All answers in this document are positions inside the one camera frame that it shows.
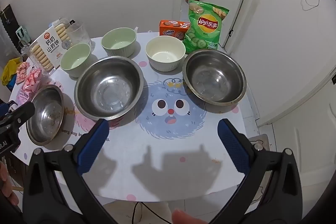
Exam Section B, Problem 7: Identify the cartoon printed tablecloth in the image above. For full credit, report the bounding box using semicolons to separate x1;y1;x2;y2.
9;31;248;202

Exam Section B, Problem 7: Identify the black floor cable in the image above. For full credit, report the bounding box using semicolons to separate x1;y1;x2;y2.
131;209;174;224

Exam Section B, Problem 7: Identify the pink ring snack bag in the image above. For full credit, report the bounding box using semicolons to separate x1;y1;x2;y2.
16;68;44;107

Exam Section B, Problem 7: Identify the person's bare leg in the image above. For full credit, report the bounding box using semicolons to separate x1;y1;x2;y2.
172;209;208;224

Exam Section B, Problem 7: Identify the ribbed green ceramic bowl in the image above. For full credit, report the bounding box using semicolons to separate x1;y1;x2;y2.
101;27;137;58

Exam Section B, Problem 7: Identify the small stainless steel bowl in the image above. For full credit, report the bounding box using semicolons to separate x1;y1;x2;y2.
25;85;65;146

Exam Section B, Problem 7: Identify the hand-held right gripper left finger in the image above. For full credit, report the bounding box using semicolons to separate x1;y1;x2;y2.
22;118;116;224

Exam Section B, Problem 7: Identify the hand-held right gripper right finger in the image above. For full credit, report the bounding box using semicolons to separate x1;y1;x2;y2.
210;118;302;224

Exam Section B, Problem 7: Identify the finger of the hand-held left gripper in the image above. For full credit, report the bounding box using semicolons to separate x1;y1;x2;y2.
0;100;17;118
0;102;36;128

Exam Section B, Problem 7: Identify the orange biscuit box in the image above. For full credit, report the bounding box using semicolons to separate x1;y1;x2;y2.
159;20;192;42

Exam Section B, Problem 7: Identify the person's left hand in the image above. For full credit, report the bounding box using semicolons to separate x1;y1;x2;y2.
0;161;19;205

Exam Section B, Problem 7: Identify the large stainless steel bowl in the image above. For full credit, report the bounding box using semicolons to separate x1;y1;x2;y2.
74;56;144;121

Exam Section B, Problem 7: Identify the yellow plastic bag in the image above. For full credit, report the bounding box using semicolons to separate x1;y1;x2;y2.
1;57;23;86

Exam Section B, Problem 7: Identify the green chip bag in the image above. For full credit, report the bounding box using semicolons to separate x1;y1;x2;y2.
182;0;230;54

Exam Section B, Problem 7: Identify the smooth green ceramic bowl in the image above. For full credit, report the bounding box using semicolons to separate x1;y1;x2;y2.
60;43;91;78

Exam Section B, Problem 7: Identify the pink snack packet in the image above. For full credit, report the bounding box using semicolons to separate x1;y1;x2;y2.
15;62;31;85

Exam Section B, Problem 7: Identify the clear plastic biscuit box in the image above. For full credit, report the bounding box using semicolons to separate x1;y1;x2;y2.
28;18;76;73

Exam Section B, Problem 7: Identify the clear glass pitcher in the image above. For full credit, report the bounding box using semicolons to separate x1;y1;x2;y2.
67;20;93;49

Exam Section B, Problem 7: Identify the cream ribbed ceramic bowl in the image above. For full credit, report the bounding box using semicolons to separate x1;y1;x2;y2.
145;35;186;72

